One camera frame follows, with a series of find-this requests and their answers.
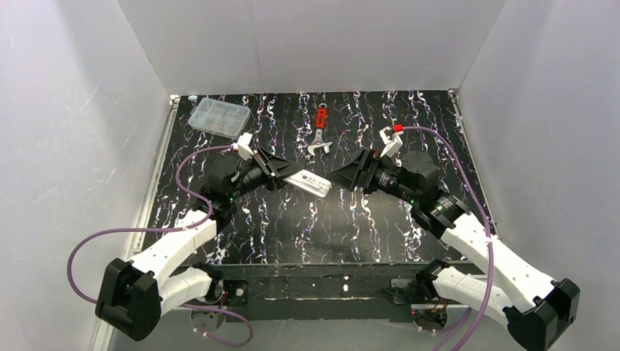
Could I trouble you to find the white remote control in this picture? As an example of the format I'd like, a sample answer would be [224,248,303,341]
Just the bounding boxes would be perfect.
[284,170,332,198]

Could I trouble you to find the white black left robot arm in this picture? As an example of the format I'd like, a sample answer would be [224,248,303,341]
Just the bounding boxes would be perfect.
[95,143,331,341]

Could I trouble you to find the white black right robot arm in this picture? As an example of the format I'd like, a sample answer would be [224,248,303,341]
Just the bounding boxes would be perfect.
[328,149,581,350]

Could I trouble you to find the clear plastic screw box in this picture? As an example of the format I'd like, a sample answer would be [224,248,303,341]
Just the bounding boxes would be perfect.
[188,97,250,140]

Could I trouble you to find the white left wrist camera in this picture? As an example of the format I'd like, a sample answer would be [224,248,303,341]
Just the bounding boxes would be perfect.
[232,132,254,160]

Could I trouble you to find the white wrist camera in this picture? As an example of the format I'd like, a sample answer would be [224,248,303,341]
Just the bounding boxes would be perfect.
[379,124,404,158]
[232,132,254,160]

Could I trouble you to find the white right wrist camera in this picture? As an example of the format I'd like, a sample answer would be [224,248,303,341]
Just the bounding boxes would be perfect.
[379,124,404,158]

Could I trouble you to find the red handled adjustable wrench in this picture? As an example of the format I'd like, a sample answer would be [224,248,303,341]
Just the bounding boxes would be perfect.
[307,102,332,156]

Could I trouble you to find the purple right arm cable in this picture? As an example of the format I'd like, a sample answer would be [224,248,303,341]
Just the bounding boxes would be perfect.
[401,126,496,351]

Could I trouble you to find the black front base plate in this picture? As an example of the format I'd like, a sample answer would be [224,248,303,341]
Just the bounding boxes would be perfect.
[217,263,431,322]

